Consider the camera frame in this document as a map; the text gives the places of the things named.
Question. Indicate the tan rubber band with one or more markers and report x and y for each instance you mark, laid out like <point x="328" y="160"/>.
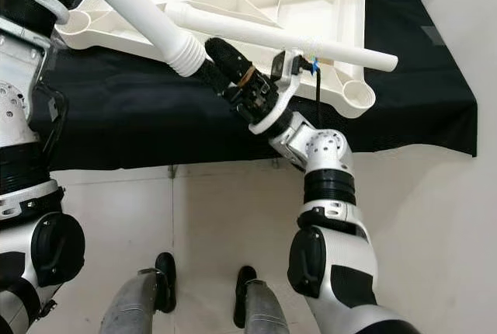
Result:
<point x="248" y="75"/>

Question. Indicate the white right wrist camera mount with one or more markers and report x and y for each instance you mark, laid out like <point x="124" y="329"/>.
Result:
<point x="268" y="116"/>

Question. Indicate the black tablecloth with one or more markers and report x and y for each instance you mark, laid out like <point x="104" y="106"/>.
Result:
<point x="140" y="116"/>

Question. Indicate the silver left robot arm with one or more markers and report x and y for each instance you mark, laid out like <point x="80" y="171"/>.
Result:
<point x="23" y="116"/>

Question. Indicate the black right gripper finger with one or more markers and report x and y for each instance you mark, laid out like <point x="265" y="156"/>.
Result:
<point x="211" y="78"/>
<point x="229" y="58"/>

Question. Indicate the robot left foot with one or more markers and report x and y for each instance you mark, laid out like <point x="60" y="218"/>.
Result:
<point x="144" y="299"/>

